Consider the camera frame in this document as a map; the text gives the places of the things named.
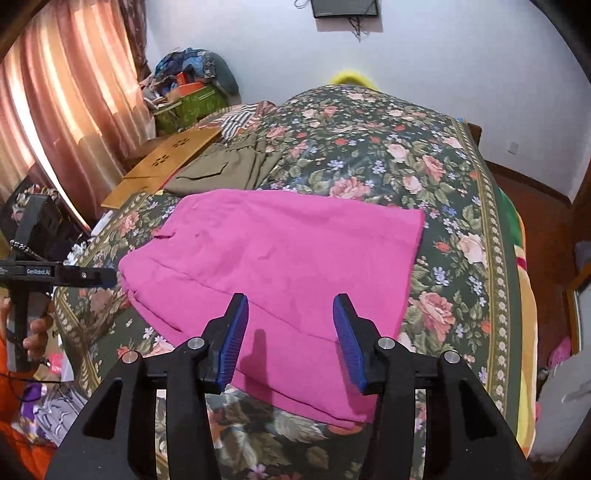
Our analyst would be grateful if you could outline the wooden bed frame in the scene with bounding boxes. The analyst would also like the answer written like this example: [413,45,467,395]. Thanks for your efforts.
[455,117,483,153]

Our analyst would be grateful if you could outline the wall-mounted television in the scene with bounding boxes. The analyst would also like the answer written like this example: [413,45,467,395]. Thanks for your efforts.
[310,0,380,20]

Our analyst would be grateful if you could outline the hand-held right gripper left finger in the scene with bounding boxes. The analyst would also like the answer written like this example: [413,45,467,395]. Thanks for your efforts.
[45,292,250,480]

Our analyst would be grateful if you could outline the multicoloured striped blanket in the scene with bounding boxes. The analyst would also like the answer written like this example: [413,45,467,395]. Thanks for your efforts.
[496,185,540,457]

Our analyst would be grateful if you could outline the pink pants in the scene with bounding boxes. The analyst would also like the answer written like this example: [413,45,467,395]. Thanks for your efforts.
[117,188,426,428]

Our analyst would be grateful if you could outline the person's left hand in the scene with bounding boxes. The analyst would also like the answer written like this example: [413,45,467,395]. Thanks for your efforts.
[0,298,54,352]

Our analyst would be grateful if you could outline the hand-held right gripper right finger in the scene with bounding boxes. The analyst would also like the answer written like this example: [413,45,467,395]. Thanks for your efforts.
[332,294,533,480]

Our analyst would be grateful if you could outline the striped cloth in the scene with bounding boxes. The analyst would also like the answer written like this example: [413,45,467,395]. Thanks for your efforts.
[203,102,280,139]

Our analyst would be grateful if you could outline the green cardboard box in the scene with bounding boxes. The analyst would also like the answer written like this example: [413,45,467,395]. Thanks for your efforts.
[151,85,227,136]

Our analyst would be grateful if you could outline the pile of clothes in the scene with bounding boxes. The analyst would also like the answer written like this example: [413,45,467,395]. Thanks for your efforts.
[141,47,241,104]

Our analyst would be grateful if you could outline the yellow pillow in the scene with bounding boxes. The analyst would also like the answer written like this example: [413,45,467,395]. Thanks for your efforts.
[329,68,376,88]

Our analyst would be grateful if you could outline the olive green pants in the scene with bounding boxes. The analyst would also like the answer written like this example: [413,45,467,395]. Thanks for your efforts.
[164,138,284,195]

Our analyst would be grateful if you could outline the floral bed blanket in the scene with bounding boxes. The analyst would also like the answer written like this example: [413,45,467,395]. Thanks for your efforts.
[52,85,525,480]

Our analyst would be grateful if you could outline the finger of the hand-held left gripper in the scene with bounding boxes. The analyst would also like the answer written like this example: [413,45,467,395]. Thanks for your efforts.
[60,265,118,288]

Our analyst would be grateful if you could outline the wooden lap desk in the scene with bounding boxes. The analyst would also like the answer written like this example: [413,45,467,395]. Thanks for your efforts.
[100,127,222,210]

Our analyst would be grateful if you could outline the pink striped curtain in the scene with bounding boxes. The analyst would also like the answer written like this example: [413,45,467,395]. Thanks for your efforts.
[0,0,153,232]

